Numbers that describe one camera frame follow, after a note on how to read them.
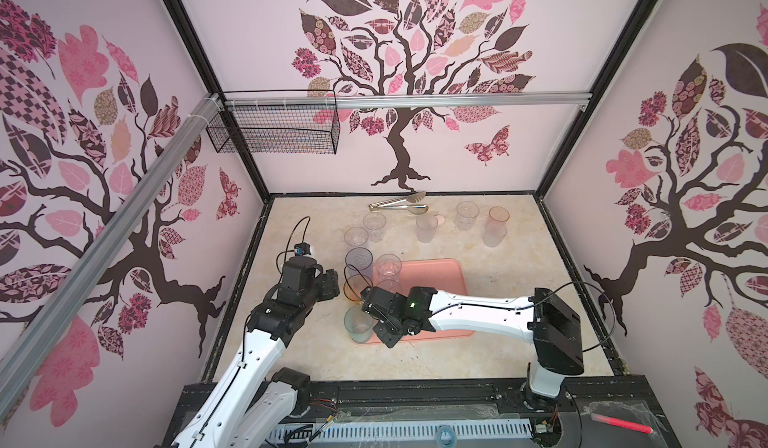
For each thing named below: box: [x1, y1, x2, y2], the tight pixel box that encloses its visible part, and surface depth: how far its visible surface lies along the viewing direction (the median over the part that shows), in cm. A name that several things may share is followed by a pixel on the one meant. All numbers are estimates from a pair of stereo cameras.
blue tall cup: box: [345, 247, 373, 278], surface depth 89 cm
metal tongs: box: [368, 191, 429, 215], surface depth 119 cm
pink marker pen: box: [591, 413, 654, 435], surface depth 71 cm
